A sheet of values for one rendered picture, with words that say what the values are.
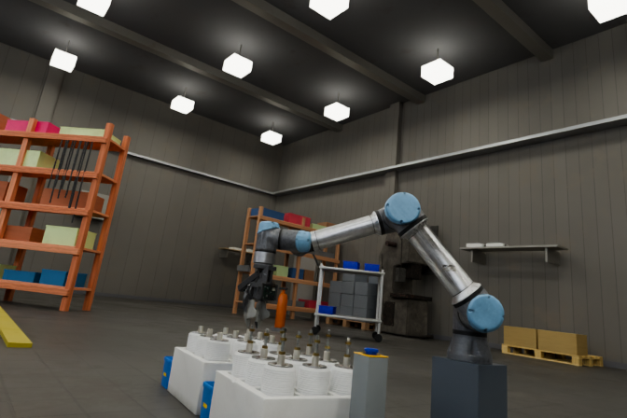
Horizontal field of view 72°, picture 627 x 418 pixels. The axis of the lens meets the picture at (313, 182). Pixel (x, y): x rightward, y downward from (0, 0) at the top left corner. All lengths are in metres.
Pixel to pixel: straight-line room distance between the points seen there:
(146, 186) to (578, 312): 10.06
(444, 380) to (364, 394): 0.45
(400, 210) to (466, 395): 0.63
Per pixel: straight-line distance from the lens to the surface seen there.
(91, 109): 12.49
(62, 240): 6.35
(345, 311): 9.53
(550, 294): 8.15
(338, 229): 1.64
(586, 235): 8.06
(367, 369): 1.28
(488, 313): 1.53
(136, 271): 12.24
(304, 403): 1.34
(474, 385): 1.62
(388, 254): 8.82
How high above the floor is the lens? 0.44
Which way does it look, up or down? 15 degrees up
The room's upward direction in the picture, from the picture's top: 6 degrees clockwise
